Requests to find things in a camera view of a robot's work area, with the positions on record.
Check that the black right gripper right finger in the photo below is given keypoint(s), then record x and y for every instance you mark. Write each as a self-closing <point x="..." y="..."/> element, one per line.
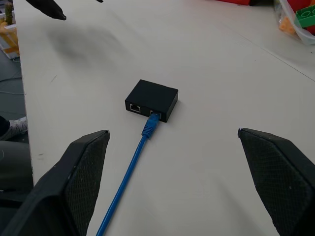
<point x="283" y="177"/>

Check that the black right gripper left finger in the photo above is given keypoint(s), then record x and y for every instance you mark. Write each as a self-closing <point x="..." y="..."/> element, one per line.
<point x="51" y="196"/>

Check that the black network switch box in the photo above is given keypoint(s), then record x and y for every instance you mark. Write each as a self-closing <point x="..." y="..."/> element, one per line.
<point x="152" y="94"/>

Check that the green plant stalk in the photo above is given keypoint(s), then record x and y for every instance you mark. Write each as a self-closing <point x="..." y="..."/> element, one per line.
<point x="8" y="14"/>

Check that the white foam box yellow tape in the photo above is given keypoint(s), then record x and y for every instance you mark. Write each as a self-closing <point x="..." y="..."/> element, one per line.
<point x="9" y="41"/>

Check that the grey patterned shoe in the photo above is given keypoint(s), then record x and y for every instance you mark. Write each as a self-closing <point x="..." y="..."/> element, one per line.
<point x="17" y="125"/>

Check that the red plastic object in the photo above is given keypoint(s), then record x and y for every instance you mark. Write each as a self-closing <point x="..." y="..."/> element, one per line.
<point x="240" y="1"/>

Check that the clear plastic bag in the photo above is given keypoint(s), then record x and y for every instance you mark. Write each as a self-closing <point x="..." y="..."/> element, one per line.
<point x="306" y="37"/>

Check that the orange toy building brick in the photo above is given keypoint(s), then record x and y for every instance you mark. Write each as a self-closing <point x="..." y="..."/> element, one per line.
<point x="287" y="25"/>

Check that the green toy building brick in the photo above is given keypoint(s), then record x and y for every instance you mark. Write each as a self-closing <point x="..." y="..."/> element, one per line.
<point x="306" y="17"/>

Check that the red toy building brick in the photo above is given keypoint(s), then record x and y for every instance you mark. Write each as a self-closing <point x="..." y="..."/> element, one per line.
<point x="299" y="4"/>

